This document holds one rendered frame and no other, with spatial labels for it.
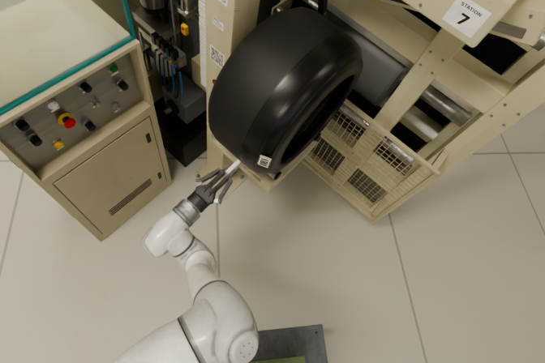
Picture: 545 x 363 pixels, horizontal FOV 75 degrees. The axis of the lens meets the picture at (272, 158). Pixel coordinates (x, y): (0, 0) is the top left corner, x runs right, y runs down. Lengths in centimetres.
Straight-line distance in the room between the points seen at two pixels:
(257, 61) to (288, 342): 112
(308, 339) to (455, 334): 128
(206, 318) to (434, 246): 217
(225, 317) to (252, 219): 165
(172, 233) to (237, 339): 60
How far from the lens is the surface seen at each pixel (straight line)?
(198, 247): 130
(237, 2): 118
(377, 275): 251
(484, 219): 308
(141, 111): 166
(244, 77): 110
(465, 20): 110
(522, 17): 121
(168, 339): 77
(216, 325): 76
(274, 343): 162
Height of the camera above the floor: 225
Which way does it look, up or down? 61 degrees down
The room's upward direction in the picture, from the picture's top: 19 degrees clockwise
